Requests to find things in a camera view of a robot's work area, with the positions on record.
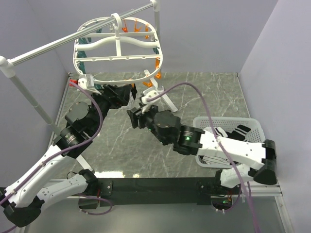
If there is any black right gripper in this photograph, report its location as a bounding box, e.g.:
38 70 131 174
126 102 170 146

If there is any white plastic laundry basket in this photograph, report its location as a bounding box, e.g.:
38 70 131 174
195 116 265 169

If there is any purple cable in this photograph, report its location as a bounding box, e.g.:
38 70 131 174
0 81 115 233
145 82 262 233

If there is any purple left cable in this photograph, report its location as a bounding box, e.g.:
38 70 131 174
0 81 115 233

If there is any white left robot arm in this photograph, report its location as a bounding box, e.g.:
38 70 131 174
0 84 136 228

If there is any white metal drying rack stand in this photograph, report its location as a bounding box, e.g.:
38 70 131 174
0 0 179 172

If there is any black and white striped sock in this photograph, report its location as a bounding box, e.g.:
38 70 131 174
131 84 138 100

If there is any teal clothespin left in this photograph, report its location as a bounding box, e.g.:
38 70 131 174
77 38 86 74

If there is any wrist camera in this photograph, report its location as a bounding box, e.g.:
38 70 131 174
69 74 100 95
142 90 159 114

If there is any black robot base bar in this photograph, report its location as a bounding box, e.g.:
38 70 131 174
77 177 234 211

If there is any white round clip hanger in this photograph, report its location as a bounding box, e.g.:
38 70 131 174
73 13 163 84

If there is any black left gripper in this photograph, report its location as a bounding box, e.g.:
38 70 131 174
87 83 132 135

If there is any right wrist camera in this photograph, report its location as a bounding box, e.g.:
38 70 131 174
142 90 159 114

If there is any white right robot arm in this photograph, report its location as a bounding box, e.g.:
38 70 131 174
127 104 277 194

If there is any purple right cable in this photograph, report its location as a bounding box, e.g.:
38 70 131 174
145 82 262 233

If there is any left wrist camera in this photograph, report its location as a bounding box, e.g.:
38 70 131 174
69 74 100 95

